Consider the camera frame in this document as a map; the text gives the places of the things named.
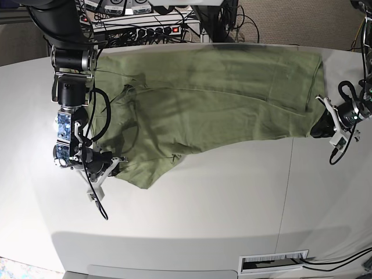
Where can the black foot pedal middle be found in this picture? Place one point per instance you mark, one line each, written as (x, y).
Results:
(114, 10)

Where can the green T-shirt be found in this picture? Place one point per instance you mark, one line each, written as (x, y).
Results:
(167, 105)

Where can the white desk frame with cables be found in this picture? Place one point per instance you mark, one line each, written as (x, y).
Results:
(201, 21)

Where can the black foot pedal left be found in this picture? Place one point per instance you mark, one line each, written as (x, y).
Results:
(91, 5)

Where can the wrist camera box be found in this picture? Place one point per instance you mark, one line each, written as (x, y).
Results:
(96, 193)
(339, 141)

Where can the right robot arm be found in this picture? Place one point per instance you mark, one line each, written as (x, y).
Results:
(74, 57)

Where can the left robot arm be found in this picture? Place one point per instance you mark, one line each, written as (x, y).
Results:
(346, 89)

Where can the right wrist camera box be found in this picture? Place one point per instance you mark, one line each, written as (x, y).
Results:
(96, 193)

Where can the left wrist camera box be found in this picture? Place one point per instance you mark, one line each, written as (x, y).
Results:
(339, 141)

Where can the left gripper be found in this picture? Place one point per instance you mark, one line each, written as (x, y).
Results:
(337, 119)

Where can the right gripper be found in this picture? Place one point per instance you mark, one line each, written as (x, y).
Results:
(97, 166)

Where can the table cable grommet slot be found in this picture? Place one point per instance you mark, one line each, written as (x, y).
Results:
(271, 263)

